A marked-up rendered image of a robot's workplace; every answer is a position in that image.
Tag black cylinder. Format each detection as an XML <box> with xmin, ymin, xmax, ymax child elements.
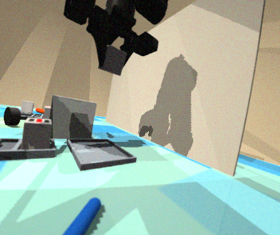
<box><xmin>4</xmin><ymin>107</ymin><xmax>21</xmax><ymax>126</ymax></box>

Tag orange-handled screwdriver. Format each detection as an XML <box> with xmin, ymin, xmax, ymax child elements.
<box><xmin>36</xmin><ymin>108</ymin><xmax>44</xmax><ymax>114</ymax></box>

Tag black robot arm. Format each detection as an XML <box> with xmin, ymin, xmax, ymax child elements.
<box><xmin>107</xmin><ymin>0</ymin><xmax>169</xmax><ymax>45</ymax></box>

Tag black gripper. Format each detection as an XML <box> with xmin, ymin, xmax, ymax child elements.
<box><xmin>63</xmin><ymin>0</ymin><xmax>158</xmax><ymax>67</ymax></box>

